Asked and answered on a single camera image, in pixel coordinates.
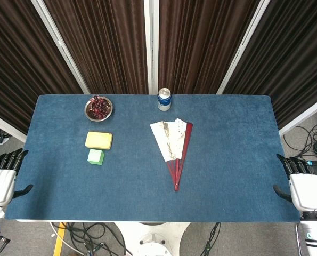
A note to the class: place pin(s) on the brown curtain partition panel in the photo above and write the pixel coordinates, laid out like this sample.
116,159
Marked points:
201,45
288,61
19,66
102,45

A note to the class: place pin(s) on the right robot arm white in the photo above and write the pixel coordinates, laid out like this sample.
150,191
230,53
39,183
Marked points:
314,234

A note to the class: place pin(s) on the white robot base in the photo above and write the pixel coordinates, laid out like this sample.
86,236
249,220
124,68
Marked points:
153,240

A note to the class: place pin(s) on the yellow sponge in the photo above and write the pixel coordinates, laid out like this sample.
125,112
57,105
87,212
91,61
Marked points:
98,140

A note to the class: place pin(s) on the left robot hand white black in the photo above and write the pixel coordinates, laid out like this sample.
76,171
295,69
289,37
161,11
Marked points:
1,186

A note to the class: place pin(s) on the small steel bowl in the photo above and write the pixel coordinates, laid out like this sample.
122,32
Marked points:
106,115

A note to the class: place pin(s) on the blue silver drink can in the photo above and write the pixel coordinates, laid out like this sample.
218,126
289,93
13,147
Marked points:
164,102

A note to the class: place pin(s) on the blue table cloth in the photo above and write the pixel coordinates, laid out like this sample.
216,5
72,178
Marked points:
137,192

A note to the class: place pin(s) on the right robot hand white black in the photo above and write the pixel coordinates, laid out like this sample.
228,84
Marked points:
306,192

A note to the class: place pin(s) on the green foam cube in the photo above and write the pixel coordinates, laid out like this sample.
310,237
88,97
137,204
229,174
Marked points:
95,156

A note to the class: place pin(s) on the bunch of red grapes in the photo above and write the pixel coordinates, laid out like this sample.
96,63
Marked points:
97,106

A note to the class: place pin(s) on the red ribbed paper folding fan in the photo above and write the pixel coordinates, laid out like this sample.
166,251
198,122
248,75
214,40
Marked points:
171,138

